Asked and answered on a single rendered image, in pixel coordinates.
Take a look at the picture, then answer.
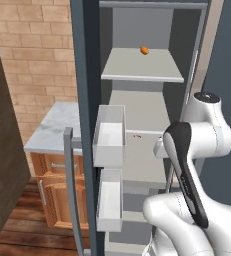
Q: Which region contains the silver drawer handle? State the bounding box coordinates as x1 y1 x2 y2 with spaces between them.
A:
50 162 79 169

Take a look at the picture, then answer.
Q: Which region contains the wooden cabinet with marble top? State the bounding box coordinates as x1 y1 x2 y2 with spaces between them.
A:
23 101 91 250

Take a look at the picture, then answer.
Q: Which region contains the silver cupboard door handle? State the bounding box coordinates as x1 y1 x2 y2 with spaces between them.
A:
38 179 48 206

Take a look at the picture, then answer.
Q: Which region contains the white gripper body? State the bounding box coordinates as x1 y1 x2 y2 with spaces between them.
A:
152 136 171 160

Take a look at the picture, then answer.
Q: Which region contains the wide grey freezer shelf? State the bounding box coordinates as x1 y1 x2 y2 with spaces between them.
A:
100 47 185 84

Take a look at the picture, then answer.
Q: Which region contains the large white door bin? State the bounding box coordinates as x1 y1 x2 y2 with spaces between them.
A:
92 104 127 169

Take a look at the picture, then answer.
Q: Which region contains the small white door bin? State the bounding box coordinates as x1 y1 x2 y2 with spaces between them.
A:
95 168 124 233

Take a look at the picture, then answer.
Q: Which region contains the wooden cupboard door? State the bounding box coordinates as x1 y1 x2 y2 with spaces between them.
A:
39 175 90 232

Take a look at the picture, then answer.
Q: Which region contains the tall dark wooden cabinet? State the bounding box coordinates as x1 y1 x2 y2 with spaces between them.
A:
0 9 32 255

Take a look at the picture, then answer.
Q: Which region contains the grey freezer door handle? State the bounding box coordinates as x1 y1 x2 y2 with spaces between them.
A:
63 126 85 256

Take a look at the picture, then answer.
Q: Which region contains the wooden drawer front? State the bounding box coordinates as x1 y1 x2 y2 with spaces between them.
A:
29 152 87 178

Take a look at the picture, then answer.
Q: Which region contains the dark grey freezer door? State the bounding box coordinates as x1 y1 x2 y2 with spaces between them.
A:
69 0 102 256

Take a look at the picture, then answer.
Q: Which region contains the grey fridge freezer cabinet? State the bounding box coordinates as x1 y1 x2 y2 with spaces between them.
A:
98 0 225 256

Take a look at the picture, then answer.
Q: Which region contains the dark grey fridge door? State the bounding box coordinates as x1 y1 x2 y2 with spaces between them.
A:
199 0 231 212

